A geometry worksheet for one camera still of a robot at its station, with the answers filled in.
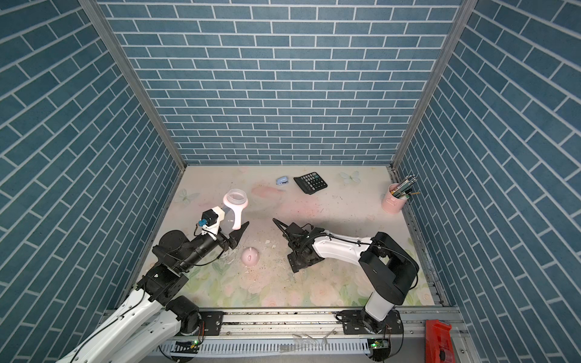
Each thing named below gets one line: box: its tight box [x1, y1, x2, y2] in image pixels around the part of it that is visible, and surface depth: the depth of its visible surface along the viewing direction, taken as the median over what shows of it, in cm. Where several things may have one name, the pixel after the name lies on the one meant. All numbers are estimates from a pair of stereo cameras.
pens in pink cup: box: [390, 174, 421, 200], surface depth 98 cm
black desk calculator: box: [293, 171, 328, 196], surface depth 114 cm
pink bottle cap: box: [241, 247, 260, 267], surface depth 86 cm
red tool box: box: [424, 319, 457, 363], surface depth 69 cm
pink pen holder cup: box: [381, 183, 408, 215], surface depth 99 cm
